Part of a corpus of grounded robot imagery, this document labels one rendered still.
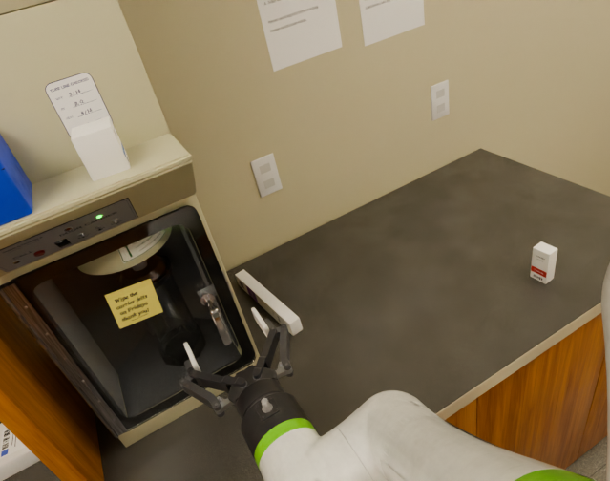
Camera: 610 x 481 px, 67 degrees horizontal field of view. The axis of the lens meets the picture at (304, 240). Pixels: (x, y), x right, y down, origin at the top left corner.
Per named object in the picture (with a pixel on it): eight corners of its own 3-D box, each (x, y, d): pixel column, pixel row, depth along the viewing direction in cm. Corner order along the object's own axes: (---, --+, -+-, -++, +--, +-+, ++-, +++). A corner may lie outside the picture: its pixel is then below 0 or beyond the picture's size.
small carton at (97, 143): (92, 168, 64) (71, 128, 60) (128, 156, 65) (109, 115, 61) (93, 181, 60) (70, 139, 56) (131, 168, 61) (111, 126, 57)
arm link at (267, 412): (264, 481, 66) (319, 446, 69) (242, 436, 60) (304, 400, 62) (249, 448, 71) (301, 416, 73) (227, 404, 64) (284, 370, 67)
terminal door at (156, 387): (118, 433, 90) (0, 283, 67) (257, 357, 99) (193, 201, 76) (119, 436, 90) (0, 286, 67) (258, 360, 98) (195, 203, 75)
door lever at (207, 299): (226, 325, 90) (214, 332, 89) (211, 290, 84) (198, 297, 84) (236, 343, 86) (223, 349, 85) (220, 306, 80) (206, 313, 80)
